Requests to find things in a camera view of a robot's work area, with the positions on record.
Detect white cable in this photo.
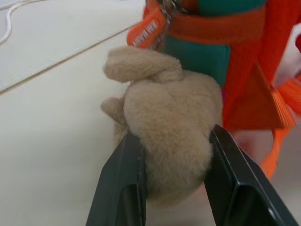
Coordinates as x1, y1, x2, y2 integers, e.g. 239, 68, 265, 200
0, 0, 38, 45

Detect orange and teal backpack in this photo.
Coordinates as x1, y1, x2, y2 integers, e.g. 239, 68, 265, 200
127, 0, 301, 181

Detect beige plush toy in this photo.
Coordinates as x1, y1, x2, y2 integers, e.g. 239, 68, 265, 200
100, 45, 223, 208

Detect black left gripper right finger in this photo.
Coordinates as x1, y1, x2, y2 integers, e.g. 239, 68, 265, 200
204, 124, 299, 226

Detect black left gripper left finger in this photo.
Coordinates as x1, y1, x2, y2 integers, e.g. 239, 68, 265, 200
85, 131, 148, 226

